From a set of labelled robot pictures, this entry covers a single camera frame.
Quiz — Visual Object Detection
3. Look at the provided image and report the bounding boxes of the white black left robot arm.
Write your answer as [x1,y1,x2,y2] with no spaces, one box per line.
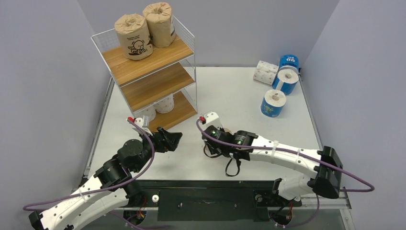
[29,127,182,230]

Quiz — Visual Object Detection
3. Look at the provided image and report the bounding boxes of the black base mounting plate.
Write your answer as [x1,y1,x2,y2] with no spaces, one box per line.
[105,180,305,222]

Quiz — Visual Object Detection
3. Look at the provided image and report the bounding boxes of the blue cartoon-face roll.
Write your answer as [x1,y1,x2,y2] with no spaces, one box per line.
[279,54,299,74]

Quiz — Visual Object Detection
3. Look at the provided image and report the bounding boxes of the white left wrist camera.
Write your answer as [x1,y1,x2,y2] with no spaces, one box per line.
[126,115,152,136]

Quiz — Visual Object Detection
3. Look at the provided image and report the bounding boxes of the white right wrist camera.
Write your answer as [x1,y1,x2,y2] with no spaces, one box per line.
[200,111,223,128]

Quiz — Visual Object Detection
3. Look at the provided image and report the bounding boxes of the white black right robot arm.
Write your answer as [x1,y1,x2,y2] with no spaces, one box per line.
[202,125,343,205]

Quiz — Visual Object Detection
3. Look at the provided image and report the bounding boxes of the white floral tissue pack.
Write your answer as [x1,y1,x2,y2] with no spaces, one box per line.
[253,60,279,85]

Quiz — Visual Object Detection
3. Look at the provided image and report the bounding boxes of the white red-dotted toilet roll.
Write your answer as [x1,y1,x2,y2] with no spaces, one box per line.
[154,94,175,114]
[135,105,156,122]

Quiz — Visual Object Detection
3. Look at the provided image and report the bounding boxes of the blue white wrapped roll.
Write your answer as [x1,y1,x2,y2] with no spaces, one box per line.
[272,69,299,95]

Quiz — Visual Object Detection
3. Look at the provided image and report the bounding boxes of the blue toilet roll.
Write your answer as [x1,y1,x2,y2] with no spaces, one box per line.
[260,89,287,117]

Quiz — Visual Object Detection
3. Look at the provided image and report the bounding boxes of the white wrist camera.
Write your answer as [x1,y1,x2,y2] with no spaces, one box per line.
[126,115,152,136]
[200,111,223,128]

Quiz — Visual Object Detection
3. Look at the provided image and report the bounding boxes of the white wire wooden shelf rack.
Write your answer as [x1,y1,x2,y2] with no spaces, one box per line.
[91,16,198,130]

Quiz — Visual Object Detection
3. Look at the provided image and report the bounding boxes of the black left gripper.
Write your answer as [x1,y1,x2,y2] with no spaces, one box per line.
[133,126,182,173]

